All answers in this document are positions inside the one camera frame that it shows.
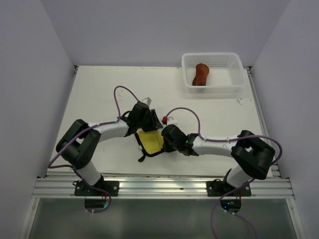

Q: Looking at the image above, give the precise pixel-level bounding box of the yellow microfiber towel black trim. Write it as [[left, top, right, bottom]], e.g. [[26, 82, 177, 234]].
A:
[[134, 130, 164, 162]]

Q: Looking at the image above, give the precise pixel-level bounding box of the brown microfiber towel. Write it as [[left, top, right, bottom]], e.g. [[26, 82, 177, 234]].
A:
[[192, 63, 210, 86]]

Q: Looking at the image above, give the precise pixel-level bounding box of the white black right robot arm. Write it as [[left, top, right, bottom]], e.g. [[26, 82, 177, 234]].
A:
[[161, 124, 275, 196]]

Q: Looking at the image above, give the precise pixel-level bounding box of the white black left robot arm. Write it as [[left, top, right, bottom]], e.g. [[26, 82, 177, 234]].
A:
[[56, 101, 162, 196]]

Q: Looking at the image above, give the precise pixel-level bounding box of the white perforated plastic basket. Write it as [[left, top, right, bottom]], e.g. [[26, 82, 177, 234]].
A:
[[181, 53, 248, 93]]

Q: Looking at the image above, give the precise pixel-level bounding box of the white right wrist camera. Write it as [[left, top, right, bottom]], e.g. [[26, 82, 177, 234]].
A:
[[161, 116, 177, 126]]

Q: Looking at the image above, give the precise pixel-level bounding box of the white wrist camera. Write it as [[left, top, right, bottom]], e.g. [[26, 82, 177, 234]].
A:
[[141, 97, 152, 106], [161, 116, 177, 126]]

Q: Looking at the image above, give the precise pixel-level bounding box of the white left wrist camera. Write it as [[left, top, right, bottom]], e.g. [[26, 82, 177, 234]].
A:
[[141, 97, 152, 106]]

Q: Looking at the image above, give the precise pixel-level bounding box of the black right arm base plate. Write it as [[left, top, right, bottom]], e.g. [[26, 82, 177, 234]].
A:
[[206, 179, 252, 197]]

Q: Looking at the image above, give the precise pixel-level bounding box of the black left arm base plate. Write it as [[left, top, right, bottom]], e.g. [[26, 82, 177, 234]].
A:
[[72, 180, 120, 197]]

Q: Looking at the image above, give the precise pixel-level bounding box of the aluminium right side rail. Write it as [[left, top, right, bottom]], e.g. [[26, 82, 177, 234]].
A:
[[244, 67, 281, 178]]

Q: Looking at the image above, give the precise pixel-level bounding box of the aluminium table edge rail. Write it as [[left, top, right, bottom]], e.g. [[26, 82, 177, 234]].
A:
[[31, 174, 294, 199]]

